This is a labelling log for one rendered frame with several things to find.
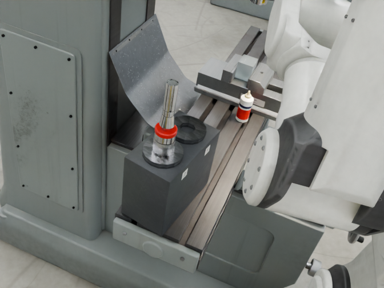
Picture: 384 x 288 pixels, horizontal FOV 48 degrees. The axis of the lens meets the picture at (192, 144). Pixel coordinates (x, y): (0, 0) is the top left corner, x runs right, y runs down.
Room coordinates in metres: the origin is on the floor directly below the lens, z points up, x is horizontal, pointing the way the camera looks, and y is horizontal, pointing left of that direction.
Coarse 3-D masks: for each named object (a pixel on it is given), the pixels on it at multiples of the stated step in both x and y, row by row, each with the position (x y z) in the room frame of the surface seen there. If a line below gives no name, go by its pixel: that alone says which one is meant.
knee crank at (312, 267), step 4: (312, 260) 0.94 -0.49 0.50; (316, 260) 0.93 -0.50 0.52; (308, 264) 0.92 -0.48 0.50; (312, 264) 0.91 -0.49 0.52; (316, 264) 0.91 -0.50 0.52; (320, 264) 0.92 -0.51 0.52; (308, 268) 0.91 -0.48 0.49; (312, 268) 0.90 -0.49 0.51; (316, 268) 0.90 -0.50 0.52; (320, 268) 0.90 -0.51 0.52; (308, 272) 0.91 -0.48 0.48; (312, 272) 0.89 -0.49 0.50; (312, 276) 0.89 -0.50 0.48
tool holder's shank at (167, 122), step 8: (168, 80) 0.70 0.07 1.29; (176, 80) 0.70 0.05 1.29; (168, 88) 0.68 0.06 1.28; (176, 88) 0.68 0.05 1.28; (168, 96) 0.68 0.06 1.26; (176, 96) 0.69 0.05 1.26; (168, 104) 0.68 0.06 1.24; (168, 112) 0.68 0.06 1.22; (160, 120) 0.69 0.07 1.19; (168, 120) 0.68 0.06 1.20; (168, 128) 0.68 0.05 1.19
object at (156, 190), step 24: (192, 120) 0.81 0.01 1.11; (144, 144) 0.70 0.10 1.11; (192, 144) 0.74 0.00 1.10; (216, 144) 0.80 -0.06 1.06; (144, 168) 0.64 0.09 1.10; (168, 168) 0.65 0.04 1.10; (192, 168) 0.70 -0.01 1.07; (144, 192) 0.64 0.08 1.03; (168, 192) 0.61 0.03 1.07; (192, 192) 0.73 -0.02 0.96; (144, 216) 0.63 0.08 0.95; (168, 216) 0.63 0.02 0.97
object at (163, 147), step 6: (156, 138) 0.68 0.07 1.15; (162, 138) 0.67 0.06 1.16; (174, 138) 0.68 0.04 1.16; (156, 144) 0.67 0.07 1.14; (162, 144) 0.67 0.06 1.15; (168, 144) 0.67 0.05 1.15; (174, 144) 0.69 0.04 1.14; (156, 150) 0.67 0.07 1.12; (162, 150) 0.67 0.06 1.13; (168, 150) 0.67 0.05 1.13; (162, 156) 0.67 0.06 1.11; (168, 156) 0.67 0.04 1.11
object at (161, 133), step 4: (156, 124) 0.70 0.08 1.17; (156, 128) 0.68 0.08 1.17; (160, 128) 0.69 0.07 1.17; (172, 128) 0.69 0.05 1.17; (176, 128) 0.70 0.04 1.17; (156, 132) 0.68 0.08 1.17; (160, 132) 0.67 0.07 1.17; (164, 132) 0.68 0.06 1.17; (168, 132) 0.68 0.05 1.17; (172, 132) 0.68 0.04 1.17; (176, 132) 0.69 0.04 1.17; (160, 136) 0.67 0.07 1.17; (164, 136) 0.67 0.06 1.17; (168, 136) 0.67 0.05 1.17; (172, 136) 0.67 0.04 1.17
